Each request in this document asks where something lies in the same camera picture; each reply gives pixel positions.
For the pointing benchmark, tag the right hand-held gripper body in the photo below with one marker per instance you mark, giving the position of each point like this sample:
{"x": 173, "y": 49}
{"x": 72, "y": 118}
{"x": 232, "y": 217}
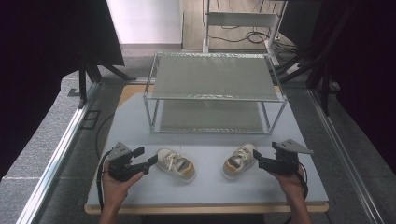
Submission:
{"x": 286, "y": 157}

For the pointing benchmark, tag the metal two-tier shoe rack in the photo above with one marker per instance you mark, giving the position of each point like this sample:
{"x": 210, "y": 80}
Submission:
{"x": 214, "y": 82}

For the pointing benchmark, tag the black floor socket frame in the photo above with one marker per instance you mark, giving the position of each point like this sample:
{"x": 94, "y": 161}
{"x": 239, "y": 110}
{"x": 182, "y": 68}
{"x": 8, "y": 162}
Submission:
{"x": 90, "y": 119}

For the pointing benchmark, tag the person's left hand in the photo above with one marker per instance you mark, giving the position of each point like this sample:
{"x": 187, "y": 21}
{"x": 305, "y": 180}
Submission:
{"x": 117, "y": 188}

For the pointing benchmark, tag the white metal stand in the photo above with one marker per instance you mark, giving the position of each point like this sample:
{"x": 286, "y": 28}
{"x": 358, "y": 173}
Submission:
{"x": 241, "y": 19}

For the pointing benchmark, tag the small white canvas shoe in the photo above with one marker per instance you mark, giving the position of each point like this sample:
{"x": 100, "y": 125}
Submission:
{"x": 237, "y": 161}
{"x": 176, "y": 163}

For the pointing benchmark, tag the person's right hand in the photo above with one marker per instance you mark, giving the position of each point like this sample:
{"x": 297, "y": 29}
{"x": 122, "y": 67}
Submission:
{"x": 291, "y": 183}

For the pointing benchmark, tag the pale blue table mat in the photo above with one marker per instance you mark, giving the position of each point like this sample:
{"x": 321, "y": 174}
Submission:
{"x": 205, "y": 186}

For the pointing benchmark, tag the aluminium floor rail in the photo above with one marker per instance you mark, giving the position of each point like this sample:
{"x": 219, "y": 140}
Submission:
{"x": 344, "y": 155}
{"x": 57, "y": 155}

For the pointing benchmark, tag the black stand legs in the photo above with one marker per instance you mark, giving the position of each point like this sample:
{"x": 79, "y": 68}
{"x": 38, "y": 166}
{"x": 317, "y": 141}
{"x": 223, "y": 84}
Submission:
{"x": 88, "y": 76}
{"x": 314, "y": 71}

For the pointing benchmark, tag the black curtain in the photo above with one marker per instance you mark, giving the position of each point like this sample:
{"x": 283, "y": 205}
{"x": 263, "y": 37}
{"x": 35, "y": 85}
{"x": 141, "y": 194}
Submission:
{"x": 361, "y": 68}
{"x": 46, "y": 56}

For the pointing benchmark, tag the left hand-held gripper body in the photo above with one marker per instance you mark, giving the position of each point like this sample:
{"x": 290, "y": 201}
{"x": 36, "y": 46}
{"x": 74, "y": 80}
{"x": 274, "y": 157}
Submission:
{"x": 119, "y": 151}

